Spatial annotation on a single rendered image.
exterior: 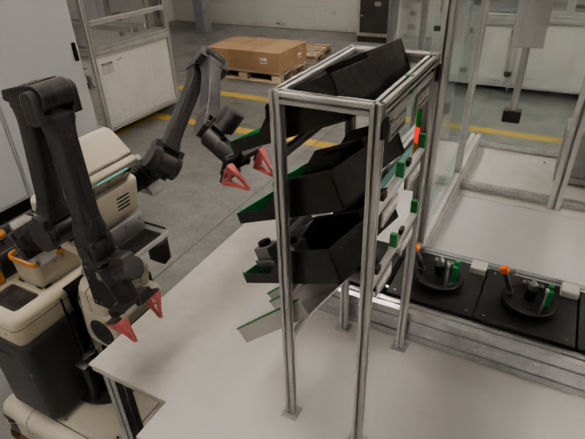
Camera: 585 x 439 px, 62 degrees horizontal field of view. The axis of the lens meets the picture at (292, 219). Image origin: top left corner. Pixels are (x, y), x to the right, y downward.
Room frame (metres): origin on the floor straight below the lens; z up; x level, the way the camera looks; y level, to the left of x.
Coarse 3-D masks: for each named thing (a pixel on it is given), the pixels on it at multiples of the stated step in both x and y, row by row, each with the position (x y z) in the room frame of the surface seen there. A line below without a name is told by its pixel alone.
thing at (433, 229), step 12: (384, 180) 1.80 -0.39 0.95; (456, 180) 1.75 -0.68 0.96; (408, 192) 1.74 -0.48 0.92; (408, 204) 1.65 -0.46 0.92; (444, 204) 1.57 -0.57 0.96; (444, 216) 1.61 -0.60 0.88; (396, 228) 1.48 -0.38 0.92; (432, 228) 1.41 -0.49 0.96; (384, 240) 1.40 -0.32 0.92; (432, 240) 1.44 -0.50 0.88; (384, 288) 1.11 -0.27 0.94
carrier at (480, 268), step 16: (432, 256) 1.23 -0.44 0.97; (400, 272) 1.16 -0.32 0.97; (416, 272) 1.13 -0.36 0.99; (432, 272) 1.12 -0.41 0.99; (448, 272) 1.05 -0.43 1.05; (464, 272) 1.14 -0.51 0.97; (480, 272) 1.13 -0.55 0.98; (400, 288) 1.08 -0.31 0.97; (416, 288) 1.08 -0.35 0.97; (432, 288) 1.05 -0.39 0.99; (448, 288) 1.05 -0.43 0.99; (464, 288) 1.07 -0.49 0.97; (480, 288) 1.07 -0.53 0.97; (432, 304) 1.01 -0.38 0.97; (448, 304) 1.01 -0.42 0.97; (464, 304) 1.00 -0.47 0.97
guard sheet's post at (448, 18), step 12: (456, 0) 1.31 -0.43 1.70; (444, 12) 1.32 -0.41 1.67; (456, 12) 1.33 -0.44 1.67; (444, 24) 1.32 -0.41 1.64; (444, 36) 1.32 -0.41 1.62; (444, 48) 1.33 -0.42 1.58; (444, 60) 1.32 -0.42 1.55; (444, 72) 1.31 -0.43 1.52; (444, 84) 1.31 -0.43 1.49; (444, 96) 1.33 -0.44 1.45; (432, 132) 1.32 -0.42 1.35; (432, 144) 1.33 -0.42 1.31; (432, 156) 1.32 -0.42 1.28; (432, 168) 1.31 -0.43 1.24; (432, 180) 1.32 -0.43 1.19; (420, 216) 1.32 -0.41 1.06; (420, 228) 1.33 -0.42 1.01; (420, 240) 1.32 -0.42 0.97
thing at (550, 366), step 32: (448, 256) 1.24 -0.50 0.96; (352, 288) 1.10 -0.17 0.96; (352, 320) 1.07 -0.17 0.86; (384, 320) 1.02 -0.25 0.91; (416, 320) 0.98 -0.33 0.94; (448, 320) 0.96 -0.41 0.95; (576, 320) 0.98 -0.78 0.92; (448, 352) 0.93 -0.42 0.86; (480, 352) 0.89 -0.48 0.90; (512, 352) 0.86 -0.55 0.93; (544, 352) 0.83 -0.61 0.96; (576, 352) 0.83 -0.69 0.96; (544, 384) 0.81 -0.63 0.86; (576, 384) 0.78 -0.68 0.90
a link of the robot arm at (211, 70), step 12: (204, 48) 1.63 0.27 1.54; (204, 60) 1.59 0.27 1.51; (216, 60) 1.60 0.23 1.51; (204, 72) 1.55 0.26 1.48; (216, 72) 1.54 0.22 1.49; (204, 84) 1.48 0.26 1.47; (216, 84) 1.47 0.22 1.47; (204, 96) 1.42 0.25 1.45; (216, 96) 1.42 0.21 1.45; (204, 108) 1.34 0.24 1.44; (216, 108) 1.36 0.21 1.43; (204, 120) 1.28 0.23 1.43
